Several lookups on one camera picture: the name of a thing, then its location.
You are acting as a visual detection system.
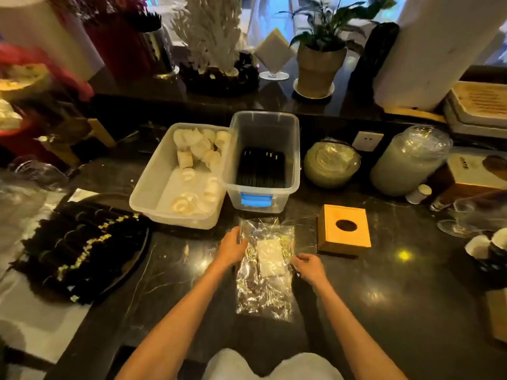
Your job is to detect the person's left hand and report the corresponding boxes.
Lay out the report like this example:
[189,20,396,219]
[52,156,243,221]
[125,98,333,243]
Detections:
[216,226,249,270]

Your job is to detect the person's right hand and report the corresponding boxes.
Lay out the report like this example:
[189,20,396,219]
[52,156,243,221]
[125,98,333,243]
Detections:
[291,253,329,288]

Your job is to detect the clear plastic bag gold ties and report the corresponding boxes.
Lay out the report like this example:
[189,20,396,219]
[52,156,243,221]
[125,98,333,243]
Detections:
[236,217,296,322]

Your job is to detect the person's left forearm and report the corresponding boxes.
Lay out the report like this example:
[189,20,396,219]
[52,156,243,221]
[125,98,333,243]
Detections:
[115,259,239,380]

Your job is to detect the person's right forearm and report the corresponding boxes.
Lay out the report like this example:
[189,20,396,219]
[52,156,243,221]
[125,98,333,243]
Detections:
[315,278,409,380]

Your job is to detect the white paper packet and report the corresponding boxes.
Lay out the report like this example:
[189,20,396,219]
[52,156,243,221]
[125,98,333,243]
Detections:
[257,238,287,278]

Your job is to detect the blue tape label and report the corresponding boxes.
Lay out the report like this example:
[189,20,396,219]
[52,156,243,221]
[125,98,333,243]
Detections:
[240,192,273,208]

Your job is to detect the wooden tissue box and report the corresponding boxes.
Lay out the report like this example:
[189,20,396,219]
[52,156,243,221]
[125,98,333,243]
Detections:
[317,204,372,256]

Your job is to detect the stack of black sticks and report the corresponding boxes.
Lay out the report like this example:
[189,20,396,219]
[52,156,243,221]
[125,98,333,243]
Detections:
[237,148,287,189]

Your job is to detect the white plastic bin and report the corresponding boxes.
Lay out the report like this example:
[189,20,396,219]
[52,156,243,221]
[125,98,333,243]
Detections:
[129,122,238,230]

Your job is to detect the wrapped stack of clear lids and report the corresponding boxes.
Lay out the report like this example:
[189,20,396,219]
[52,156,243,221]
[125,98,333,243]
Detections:
[303,138,362,189]

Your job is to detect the black round tray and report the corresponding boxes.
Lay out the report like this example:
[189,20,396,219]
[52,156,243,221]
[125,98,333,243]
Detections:
[59,192,150,297]

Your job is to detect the white apron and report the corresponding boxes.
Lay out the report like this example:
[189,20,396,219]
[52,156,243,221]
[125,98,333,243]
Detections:
[201,348,344,380]

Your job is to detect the clear plastic storage bin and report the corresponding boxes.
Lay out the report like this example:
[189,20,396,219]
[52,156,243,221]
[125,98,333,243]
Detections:
[222,111,301,213]

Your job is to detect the wrapped stack of plastic cups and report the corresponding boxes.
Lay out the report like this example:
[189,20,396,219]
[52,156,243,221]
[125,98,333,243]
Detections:
[370,125,453,197]

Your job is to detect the pile of black tied bundles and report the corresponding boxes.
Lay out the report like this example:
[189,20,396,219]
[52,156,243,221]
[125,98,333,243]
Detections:
[11,202,149,305]

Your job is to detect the black decoration base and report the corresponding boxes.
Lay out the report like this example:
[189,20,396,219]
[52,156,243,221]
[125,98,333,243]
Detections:
[179,52,260,97]

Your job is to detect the white saucer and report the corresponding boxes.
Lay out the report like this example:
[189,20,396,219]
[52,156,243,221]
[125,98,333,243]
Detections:
[293,78,335,100]

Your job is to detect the clear wine glass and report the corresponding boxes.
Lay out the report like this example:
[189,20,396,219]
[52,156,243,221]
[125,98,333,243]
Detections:
[437,194,507,239]

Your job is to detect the woven tan plant pot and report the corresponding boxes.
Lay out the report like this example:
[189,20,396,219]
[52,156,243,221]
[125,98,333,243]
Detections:
[296,44,348,98]

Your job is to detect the napkin stack in clear holder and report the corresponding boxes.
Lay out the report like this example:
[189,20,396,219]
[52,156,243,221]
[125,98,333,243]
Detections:
[253,28,296,81]

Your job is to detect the brown and white carton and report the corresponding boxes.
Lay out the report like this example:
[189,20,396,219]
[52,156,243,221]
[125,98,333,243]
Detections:
[436,148,507,206]

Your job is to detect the metal cup with black straws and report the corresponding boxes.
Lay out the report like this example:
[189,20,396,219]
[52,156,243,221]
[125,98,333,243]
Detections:
[131,12,180,79]

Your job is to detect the white coral decoration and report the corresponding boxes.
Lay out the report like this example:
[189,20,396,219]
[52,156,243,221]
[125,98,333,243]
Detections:
[171,0,243,75]

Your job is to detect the black bottle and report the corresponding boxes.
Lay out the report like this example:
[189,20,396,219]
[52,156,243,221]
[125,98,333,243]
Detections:
[349,22,400,100]

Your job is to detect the red vase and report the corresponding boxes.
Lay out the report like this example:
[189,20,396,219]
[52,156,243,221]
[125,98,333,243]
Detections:
[81,12,153,80]

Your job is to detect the green potted plant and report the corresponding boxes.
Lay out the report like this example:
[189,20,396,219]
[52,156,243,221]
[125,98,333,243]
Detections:
[279,0,398,53]

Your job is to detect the stack of wooden trays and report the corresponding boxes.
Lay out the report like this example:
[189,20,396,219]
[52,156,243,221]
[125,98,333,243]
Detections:
[443,81,507,139]

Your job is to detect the white round column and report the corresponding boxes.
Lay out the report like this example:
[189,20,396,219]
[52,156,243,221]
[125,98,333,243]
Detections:
[373,0,507,112]

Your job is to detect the red and yellow flower ornament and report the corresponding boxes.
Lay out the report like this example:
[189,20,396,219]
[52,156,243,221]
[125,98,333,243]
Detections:
[0,42,95,155]

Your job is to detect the white wall outlet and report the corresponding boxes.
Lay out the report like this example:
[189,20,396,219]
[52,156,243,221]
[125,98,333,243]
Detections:
[352,131,384,152]

